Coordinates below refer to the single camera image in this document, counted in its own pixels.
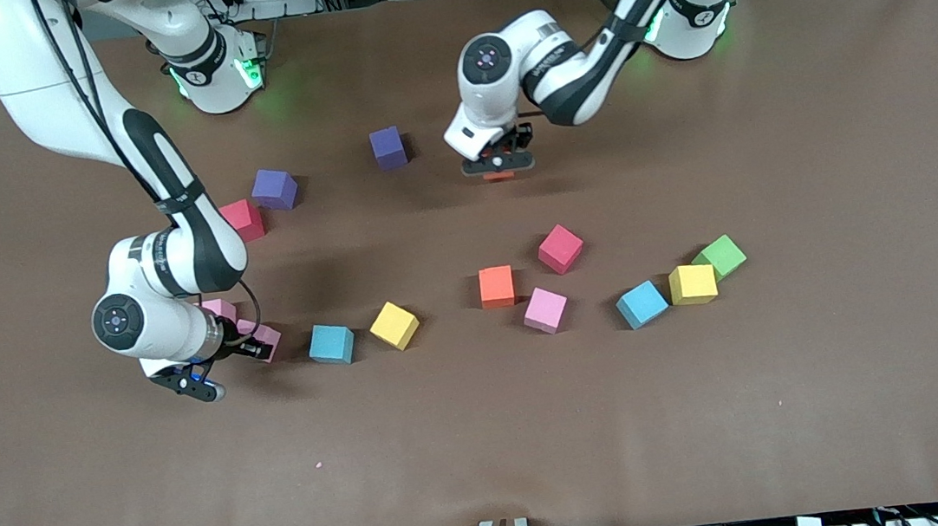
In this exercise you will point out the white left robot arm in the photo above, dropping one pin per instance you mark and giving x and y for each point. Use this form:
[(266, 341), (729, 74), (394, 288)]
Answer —
[(572, 78)]

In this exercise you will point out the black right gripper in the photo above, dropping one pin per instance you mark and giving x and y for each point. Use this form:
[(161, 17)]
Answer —
[(241, 345)]

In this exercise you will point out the yellow foam block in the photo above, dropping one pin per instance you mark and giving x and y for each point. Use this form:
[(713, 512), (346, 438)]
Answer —
[(394, 325), (693, 284)]

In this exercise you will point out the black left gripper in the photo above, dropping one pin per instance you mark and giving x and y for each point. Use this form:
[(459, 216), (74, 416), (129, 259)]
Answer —
[(522, 136)]

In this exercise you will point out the blue foam block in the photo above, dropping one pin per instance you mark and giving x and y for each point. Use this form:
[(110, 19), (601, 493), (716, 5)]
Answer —
[(331, 344), (642, 304)]

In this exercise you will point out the crimson foam block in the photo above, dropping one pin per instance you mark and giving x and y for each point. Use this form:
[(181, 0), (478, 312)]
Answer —
[(561, 248)]

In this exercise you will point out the orange foam block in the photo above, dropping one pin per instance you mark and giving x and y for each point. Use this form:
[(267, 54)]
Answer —
[(496, 286), (499, 177)]

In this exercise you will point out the pink foam block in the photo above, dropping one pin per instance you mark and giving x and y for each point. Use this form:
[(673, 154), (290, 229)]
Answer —
[(269, 331), (221, 310), (545, 310)]

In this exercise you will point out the dark purple foam block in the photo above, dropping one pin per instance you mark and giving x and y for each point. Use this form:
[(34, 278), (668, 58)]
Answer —
[(388, 148)]

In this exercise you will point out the brown table cover mat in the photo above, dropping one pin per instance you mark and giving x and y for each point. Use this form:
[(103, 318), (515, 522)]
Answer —
[(487, 435)]

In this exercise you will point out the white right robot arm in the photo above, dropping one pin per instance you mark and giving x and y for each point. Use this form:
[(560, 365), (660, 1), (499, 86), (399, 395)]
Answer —
[(39, 73)]

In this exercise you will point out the green foam block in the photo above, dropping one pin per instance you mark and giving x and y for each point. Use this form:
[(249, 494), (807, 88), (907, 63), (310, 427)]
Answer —
[(719, 256)]

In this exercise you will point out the red foam block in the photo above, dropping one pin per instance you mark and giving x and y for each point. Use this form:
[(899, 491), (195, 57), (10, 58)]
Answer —
[(247, 221)]

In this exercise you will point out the light purple foam block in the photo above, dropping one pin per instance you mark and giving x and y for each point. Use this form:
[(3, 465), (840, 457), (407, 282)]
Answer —
[(275, 188)]

